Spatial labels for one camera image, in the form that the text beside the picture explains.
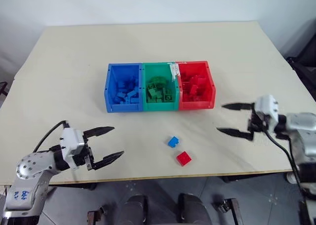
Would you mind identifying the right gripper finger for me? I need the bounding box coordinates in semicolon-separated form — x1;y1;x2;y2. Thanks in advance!
215;127;255;142
221;102;255;112

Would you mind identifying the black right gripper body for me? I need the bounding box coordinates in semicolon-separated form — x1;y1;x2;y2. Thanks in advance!
247;103;269;141

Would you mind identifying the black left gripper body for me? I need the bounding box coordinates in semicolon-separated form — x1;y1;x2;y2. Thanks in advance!
72;135;97;172

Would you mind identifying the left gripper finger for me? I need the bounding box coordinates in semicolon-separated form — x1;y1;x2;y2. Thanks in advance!
82;126;116;140
91;150;125;171

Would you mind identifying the blue plastic bin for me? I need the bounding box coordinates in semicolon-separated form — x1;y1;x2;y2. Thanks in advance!
104;62;144;113

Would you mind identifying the red plastic bin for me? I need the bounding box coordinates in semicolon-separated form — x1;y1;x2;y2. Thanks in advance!
175;60;217;111

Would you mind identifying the dark rounded shape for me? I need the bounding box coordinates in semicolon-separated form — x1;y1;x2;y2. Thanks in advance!
118;193;149;225
177;192;211;225

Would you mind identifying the white caster wheel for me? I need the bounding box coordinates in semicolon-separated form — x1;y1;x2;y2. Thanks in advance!
285;171;301;186

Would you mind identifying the green plastic bin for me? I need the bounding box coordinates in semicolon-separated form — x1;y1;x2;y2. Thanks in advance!
141;61;180;112

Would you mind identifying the white torn tape label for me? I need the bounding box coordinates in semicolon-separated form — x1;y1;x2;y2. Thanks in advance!
168;61;182;82

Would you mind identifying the black equipment beside table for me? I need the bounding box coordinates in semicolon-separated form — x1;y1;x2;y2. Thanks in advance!
285;18;316;94

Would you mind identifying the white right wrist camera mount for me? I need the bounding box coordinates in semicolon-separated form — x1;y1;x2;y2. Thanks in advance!
253;94;281;135

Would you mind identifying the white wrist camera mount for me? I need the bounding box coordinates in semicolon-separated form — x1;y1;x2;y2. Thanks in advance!
60;127;86;171
253;94;281;135

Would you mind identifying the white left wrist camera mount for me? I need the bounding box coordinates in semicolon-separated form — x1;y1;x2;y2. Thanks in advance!
60;127;86;171

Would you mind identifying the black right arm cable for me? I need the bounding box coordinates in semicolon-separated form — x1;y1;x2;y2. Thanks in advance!
264;130;305;195

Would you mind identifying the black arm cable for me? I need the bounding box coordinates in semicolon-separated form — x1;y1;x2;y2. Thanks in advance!
264;130;305;195
33;120;69;153

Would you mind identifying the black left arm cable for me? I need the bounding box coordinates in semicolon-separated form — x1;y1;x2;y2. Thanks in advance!
33;120;69;153

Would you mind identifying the rusty metal table bracket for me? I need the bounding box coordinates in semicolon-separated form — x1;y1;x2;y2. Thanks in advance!
213;197;242;225
86;204;110;225

